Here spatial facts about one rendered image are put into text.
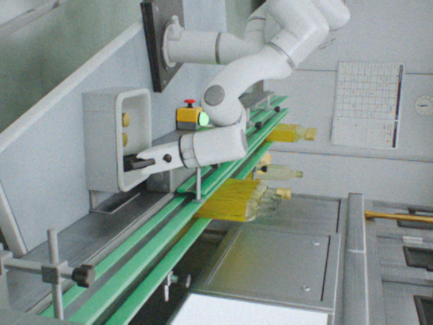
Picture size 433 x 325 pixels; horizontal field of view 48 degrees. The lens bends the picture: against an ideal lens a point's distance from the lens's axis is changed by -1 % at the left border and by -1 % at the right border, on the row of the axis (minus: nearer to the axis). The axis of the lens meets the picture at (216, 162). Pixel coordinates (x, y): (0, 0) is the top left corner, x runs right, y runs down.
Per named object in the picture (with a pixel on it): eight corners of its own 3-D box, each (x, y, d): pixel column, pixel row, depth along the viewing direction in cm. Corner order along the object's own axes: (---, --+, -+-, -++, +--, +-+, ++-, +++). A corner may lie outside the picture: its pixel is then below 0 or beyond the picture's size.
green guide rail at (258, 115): (176, 165, 130) (205, 168, 128) (176, 162, 130) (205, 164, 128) (276, 96, 294) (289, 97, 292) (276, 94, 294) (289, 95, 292)
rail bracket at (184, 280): (129, 299, 109) (185, 308, 106) (127, 271, 107) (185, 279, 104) (136, 291, 113) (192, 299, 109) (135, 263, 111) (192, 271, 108)
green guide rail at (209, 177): (176, 192, 132) (205, 194, 130) (176, 188, 132) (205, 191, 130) (276, 108, 296) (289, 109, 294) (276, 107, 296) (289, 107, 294)
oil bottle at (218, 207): (180, 215, 138) (255, 223, 133) (180, 196, 137) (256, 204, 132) (187, 209, 144) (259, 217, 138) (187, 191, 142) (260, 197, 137)
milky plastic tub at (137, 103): (87, 191, 112) (122, 194, 110) (82, 92, 107) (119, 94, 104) (121, 172, 128) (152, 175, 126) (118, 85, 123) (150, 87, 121)
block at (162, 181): (145, 191, 129) (170, 194, 127) (144, 156, 127) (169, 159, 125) (150, 188, 133) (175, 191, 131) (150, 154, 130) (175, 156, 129)
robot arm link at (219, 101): (272, 56, 114) (208, 120, 114) (258, 24, 103) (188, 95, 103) (298, 75, 110) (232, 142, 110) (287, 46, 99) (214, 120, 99)
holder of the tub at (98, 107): (88, 212, 114) (118, 215, 112) (81, 93, 107) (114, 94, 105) (121, 191, 130) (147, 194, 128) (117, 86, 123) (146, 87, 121)
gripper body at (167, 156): (188, 172, 104) (140, 181, 107) (200, 162, 114) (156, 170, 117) (179, 138, 103) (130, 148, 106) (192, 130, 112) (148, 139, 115)
